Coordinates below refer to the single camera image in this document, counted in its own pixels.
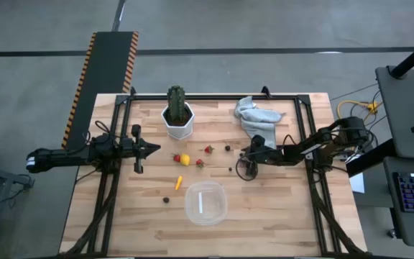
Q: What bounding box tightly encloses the black metal table frame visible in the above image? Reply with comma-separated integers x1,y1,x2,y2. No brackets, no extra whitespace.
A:
60,86,364,258

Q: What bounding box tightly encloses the white hexagonal plant pot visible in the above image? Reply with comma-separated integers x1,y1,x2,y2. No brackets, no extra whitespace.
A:
160,101,196,140

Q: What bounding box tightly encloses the yellow cable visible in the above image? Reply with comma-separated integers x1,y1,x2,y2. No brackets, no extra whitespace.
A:
336,99,384,123

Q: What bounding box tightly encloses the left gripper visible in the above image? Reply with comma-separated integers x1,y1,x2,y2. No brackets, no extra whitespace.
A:
122,124,162,174

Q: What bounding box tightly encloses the grey desk with keyboard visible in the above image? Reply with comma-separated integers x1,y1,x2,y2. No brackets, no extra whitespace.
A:
382,156,414,249

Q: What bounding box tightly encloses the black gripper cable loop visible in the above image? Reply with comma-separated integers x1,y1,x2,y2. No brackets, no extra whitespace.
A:
234,156,259,182

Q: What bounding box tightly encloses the black pole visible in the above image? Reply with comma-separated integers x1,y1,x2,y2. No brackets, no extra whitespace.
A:
389,32,414,79

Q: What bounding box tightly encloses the green cactus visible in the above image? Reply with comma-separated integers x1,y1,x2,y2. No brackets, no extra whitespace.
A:
166,85,187,123

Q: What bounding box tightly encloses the clear plastic tupperware container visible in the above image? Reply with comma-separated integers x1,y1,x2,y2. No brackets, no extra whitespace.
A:
184,181,229,227

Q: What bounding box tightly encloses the white paper sheet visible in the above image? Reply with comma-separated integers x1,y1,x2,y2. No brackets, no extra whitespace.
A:
349,172,366,194

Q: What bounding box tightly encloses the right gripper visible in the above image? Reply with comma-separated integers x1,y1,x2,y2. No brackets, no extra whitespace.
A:
237,135,278,180

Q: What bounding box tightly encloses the grey cloth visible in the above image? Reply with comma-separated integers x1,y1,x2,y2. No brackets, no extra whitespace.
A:
233,95,286,150

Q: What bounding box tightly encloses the black ramp with hazard stripes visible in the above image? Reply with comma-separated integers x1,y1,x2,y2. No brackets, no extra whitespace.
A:
61,31,139,150

